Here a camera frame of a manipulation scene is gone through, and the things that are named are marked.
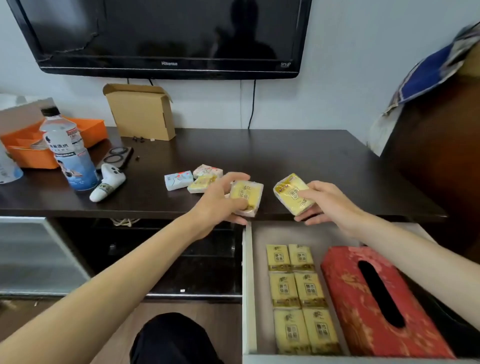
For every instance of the person's right hand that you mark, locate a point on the person's right hand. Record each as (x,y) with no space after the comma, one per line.
(333,206)

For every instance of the person's left hand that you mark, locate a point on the person's left hand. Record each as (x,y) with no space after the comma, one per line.
(213,204)

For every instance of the person's left fingers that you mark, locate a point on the person's left fingers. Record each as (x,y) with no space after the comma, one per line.
(236,177)

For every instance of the person's right fingers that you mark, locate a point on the person's right fingers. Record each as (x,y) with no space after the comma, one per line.
(309,189)

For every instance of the yellow tissue packet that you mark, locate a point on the yellow tissue packet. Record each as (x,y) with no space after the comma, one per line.
(289,192)
(252,192)

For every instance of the person's left forearm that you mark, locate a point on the person's left forearm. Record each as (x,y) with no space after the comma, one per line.
(112,285)

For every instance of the person's right forearm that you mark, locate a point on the person's right forearm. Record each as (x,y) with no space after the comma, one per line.
(420,262)

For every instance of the pink tissue packet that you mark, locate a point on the pink tissue packet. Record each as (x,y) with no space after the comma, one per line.
(207,171)

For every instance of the dark wooden television cabinet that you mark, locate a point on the dark wooden television cabinet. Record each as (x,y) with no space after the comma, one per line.
(337,168)

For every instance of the cream patterned tissue packet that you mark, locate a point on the cream patterned tissue packet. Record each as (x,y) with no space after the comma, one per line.
(200,184)

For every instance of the blue tissue packet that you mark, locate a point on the blue tissue packet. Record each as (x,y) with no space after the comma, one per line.
(179,180)

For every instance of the small dark screws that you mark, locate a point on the small dark screws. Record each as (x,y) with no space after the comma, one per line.
(139,139)

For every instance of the rows of yellow tissue packets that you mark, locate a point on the rows of yellow tissue packets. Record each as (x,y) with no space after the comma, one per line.
(300,296)

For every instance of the brown cardboard box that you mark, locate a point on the brown cardboard box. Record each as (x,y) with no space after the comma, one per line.
(142,112)

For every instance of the red patterned tissue box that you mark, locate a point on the red patterned tissue box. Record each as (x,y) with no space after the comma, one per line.
(345,300)

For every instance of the black device with rings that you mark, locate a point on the black device with rings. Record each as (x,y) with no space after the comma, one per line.
(116,155)

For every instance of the white drawer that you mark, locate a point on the white drawer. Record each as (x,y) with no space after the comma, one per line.
(248,300)

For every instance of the white handheld controller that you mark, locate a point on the white handheld controller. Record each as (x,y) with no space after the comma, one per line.
(107,183)

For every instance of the brown wooden furniture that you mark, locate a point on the brown wooden furniture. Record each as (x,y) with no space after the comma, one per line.
(442,157)

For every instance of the clear water bottle blue label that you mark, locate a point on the clear water bottle blue label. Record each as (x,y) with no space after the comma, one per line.
(73,157)

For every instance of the blue patterned cloth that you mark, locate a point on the blue patterned cloth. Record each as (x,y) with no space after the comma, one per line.
(431,75)

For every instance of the black flat screen television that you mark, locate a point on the black flat screen television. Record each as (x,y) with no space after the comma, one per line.
(150,30)

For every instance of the person's black trouser leg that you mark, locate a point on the person's black trouser leg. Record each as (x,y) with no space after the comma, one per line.
(172,341)

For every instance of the orange plastic tray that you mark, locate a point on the orange plastic tray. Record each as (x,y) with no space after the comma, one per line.
(22,154)

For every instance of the frosted glass cabinet door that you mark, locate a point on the frosted glass cabinet door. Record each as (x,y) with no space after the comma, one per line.
(33,255)

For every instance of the white cardboard sheet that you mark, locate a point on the white cardboard sheet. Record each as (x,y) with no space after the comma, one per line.
(22,114)

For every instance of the clear plastic container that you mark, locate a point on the clear plastic container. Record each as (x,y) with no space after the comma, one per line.
(8,168)

